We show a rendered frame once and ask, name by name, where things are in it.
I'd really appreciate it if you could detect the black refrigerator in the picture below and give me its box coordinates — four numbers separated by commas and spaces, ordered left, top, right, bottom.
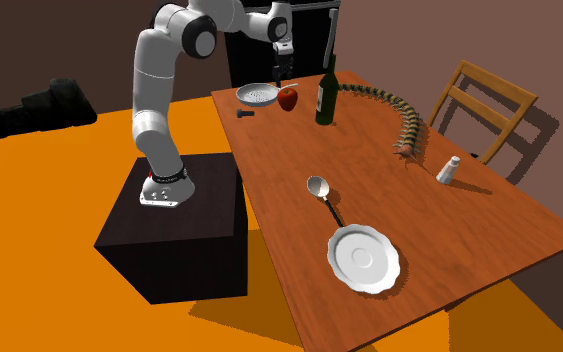
223, 0, 342, 89

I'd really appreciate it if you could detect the silver ladle with black handle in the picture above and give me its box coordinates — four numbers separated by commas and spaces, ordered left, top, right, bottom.
306, 175, 346, 229

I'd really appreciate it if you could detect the white perforated strainer pan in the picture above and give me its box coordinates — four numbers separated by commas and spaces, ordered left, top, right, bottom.
235, 81, 299, 108

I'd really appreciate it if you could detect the striped toy centipede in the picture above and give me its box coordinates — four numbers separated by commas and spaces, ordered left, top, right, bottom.
337, 83, 427, 158

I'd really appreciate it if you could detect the wooden table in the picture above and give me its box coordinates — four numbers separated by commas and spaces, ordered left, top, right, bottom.
210, 69, 563, 352

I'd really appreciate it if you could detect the black sofa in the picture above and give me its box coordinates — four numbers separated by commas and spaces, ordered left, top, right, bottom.
0, 77, 98, 145

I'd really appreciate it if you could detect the red apple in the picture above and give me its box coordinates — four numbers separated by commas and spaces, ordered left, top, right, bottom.
276, 88, 299, 113

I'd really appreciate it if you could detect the wooden chair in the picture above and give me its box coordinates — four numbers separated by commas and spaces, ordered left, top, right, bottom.
427, 59, 540, 166

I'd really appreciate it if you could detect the white scalloped plate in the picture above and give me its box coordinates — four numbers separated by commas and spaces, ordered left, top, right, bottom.
327, 223, 402, 295

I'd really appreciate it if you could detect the dark green wine bottle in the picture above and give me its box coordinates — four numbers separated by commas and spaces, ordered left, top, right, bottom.
314, 53, 340, 127

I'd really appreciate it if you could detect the dark robot stand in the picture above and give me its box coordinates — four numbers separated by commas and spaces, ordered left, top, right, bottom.
93, 152, 250, 306

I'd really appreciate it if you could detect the white salt shaker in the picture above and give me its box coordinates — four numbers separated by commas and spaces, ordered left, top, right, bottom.
435, 155, 462, 186

